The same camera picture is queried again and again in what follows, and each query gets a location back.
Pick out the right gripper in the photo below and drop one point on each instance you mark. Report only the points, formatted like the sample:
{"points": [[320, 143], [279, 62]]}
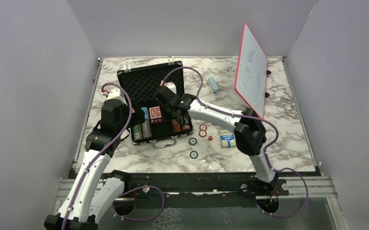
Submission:
{"points": [[174, 118]]}

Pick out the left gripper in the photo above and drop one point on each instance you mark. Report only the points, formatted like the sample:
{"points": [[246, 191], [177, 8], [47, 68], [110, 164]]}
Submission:
{"points": [[138, 117]]}

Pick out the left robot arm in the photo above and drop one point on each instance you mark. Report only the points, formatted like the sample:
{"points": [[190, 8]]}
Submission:
{"points": [[92, 158]]}

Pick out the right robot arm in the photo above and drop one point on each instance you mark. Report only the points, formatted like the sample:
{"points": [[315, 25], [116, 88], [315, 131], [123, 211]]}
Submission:
{"points": [[247, 127]]}

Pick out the green chip row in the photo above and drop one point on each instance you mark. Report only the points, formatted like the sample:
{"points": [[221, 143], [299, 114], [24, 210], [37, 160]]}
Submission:
{"points": [[137, 132]]}

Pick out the red playing card deck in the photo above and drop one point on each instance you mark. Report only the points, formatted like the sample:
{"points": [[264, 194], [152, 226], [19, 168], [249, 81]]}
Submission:
{"points": [[155, 112]]}

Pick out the blue brown chip row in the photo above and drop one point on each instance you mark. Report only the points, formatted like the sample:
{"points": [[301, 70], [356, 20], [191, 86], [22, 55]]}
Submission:
{"points": [[146, 129]]}

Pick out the red dice in case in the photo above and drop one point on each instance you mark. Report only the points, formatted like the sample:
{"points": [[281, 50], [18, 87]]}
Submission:
{"points": [[156, 120]]}

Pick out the orange chip row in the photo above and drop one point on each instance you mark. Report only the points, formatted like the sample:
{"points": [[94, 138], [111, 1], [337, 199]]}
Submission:
{"points": [[176, 125]]}

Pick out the purple red chip row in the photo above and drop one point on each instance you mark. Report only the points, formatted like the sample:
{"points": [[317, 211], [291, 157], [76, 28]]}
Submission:
{"points": [[185, 124]]}

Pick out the black poker case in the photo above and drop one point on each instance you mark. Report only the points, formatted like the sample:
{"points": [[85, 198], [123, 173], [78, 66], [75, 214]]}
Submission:
{"points": [[141, 84]]}

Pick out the red five chip upper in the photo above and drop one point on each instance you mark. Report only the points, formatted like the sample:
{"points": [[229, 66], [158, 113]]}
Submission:
{"points": [[203, 127]]}

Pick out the blue fifty chip upper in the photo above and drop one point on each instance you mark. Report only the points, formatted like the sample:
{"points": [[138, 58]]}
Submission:
{"points": [[193, 141]]}

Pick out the blue fifty chip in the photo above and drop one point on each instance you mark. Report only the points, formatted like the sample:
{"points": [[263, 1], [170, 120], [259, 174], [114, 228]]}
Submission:
{"points": [[193, 154], [193, 141]]}

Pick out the light blue eraser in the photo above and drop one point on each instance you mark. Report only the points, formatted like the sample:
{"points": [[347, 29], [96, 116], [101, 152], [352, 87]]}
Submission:
{"points": [[213, 85]]}

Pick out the blue fifty chip lower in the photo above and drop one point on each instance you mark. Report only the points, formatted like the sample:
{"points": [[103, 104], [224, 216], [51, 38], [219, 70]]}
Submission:
{"points": [[193, 154]]}

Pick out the blue boxed card deck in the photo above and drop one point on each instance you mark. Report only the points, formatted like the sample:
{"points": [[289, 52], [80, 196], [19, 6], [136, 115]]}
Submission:
{"points": [[227, 139]]}

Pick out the pink framed whiteboard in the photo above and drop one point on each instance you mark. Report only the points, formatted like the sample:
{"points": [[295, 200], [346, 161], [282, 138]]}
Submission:
{"points": [[251, 73]]}

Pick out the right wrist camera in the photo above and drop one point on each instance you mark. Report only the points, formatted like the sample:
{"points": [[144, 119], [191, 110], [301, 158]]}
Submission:
{"points": [[170, 85]]}

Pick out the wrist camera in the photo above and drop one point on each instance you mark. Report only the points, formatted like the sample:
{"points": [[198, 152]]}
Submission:
{"points": [[170, 85], [114, 94]]}

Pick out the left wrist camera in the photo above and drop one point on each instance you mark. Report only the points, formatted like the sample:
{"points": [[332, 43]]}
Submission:
{"points": [[114, 94]]}

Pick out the aluminium rail frame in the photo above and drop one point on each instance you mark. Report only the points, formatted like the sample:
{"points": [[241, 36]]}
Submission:
{"points": [[121, 200]]}

